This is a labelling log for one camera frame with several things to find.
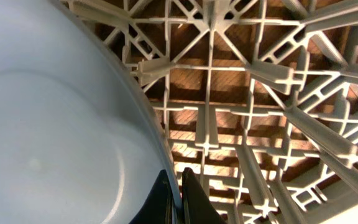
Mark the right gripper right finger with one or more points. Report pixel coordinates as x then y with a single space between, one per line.
196 204

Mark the grey dishwasher rack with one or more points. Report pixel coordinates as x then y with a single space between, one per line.
258 97

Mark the dark blue plate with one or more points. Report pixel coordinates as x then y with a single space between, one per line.
79 141

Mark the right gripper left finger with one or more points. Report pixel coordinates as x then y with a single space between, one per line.
157 209

